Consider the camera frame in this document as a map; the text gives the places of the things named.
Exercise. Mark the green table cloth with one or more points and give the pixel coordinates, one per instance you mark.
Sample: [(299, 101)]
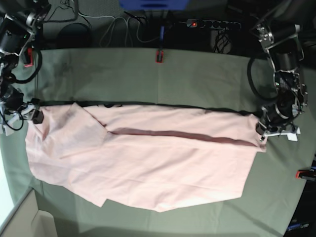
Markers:
[(191, 78)]

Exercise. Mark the pink t-shirt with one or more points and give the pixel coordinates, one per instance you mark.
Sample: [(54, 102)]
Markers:
[(151, 157)]

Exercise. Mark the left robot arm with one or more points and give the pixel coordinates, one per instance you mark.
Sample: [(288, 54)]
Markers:
[(278, 34)]

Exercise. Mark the white power strip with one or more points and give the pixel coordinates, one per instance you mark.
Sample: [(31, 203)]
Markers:
[(214, 25)]

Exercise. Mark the red black side clamp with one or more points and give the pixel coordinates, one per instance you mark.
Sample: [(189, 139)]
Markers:
[(307, 174)]

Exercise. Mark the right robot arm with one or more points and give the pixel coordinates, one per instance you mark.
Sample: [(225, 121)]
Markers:
[(19, 24)]

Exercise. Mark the red black left clamp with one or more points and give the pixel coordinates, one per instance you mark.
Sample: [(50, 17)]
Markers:
[(28, 58)]

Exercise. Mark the red black table clamp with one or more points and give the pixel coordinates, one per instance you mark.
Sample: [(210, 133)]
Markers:
[(159, 56)]

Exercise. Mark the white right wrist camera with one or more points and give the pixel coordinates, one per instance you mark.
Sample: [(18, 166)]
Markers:
[(4, 129)]

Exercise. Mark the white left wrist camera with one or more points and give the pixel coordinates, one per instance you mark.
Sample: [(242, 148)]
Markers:
[(293, 135)]

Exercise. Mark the blue box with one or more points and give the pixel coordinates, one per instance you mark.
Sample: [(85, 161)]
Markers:
[(153, 4)]

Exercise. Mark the cardboard box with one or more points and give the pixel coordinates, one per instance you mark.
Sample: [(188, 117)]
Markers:
[(26, 220)]

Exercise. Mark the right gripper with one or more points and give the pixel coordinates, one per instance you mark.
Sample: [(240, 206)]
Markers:
[(14, 113)]

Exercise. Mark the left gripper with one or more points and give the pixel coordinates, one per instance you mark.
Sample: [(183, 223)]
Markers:
[(266, 131)]

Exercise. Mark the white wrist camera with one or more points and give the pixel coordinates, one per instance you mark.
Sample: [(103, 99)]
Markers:
[(293, 135), (4, 129)]

